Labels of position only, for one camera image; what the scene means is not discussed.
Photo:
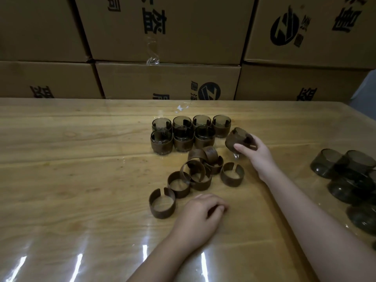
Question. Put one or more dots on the person's left hand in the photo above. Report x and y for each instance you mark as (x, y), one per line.
(199, 223)

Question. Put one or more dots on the person's right hand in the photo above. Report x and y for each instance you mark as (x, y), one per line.
(261, 161)

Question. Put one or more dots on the pile of brown sleeve rings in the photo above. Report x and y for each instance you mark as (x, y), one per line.
(210, 154)

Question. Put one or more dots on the cluster of smoky glass cups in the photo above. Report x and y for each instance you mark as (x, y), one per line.
(326, 161)

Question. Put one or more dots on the person's right forearm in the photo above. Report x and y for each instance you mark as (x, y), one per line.
(323, 232)

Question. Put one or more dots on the white paper scrap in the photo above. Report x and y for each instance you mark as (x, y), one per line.
(180, 108)

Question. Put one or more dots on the stack of brown cardboard boxes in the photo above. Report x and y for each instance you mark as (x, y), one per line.
(176, 41)

